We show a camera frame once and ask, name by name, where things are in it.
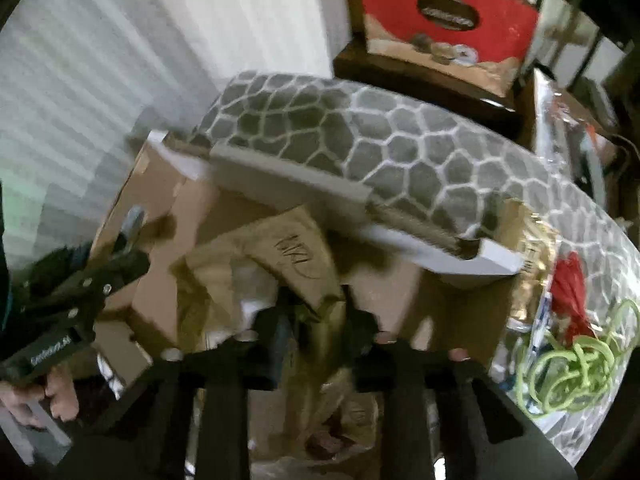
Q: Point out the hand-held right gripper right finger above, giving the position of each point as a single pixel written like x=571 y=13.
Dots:
x=362 y=345

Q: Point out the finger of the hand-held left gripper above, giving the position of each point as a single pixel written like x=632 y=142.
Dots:
x=134 y=222

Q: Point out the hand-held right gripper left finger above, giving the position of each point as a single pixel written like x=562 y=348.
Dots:
x=272 y=345

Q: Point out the cardboard box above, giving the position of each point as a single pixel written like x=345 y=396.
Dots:
x=165 y=280

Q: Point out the person's left hand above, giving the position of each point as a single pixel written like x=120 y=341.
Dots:
x=62 y=392

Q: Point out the brown paper bag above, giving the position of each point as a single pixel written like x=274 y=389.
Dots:
x=280 y=255

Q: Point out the gold foil packet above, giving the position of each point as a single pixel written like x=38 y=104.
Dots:
x=532 y=255

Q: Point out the grey honeycomb patterned blanket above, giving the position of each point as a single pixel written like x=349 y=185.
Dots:
x=390 y=135

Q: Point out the red cloth item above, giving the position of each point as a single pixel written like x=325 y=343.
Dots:
x=570 y=295

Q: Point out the dark wooden cabinet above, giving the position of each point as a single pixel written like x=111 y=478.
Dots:
x=380 y=67

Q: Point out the clear plastic wrapped package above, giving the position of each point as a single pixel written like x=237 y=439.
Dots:
x=560 y=120

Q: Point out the red box with oval label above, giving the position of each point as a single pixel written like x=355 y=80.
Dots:
x=450 y=35

